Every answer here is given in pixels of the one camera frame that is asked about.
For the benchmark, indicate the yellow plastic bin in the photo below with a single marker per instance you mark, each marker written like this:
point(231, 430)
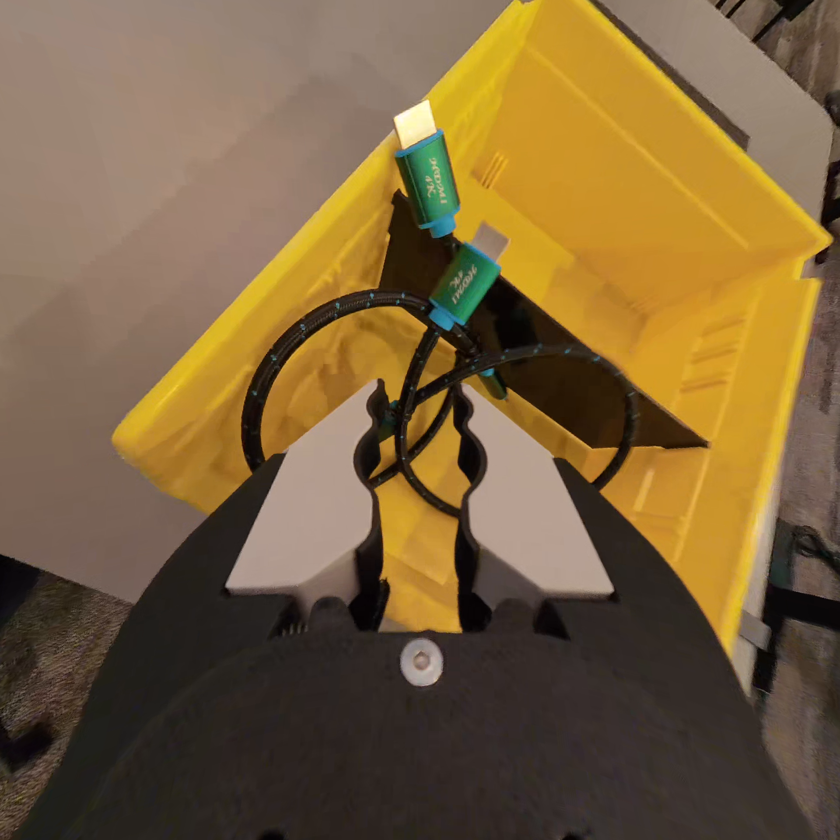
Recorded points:
point(623, 164)

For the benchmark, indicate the black bin divider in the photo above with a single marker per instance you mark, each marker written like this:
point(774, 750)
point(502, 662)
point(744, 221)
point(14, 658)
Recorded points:
point(558, 387)

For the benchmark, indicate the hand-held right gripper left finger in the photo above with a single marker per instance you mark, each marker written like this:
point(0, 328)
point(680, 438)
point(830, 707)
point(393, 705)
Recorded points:
point(302, 525)

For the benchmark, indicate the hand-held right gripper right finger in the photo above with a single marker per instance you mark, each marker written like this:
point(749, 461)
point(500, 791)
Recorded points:
point(538, 531)

